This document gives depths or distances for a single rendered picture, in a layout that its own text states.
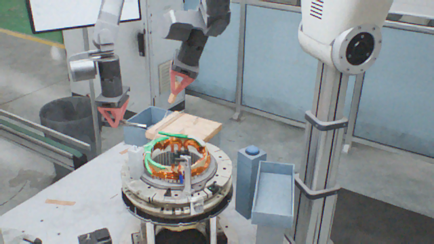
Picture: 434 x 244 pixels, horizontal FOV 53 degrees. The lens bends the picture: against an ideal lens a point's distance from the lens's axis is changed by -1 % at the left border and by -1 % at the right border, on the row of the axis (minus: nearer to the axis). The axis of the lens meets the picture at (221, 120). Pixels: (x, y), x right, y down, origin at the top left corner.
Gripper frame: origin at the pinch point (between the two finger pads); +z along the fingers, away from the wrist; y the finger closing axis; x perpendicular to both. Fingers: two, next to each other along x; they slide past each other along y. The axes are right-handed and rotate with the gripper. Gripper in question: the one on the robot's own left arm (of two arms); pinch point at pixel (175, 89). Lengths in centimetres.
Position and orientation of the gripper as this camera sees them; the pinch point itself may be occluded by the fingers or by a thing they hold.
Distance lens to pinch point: 115.4
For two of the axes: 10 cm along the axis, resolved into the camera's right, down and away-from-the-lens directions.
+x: 9.2, 2.9, 2.5
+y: 0.6, 5.3, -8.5
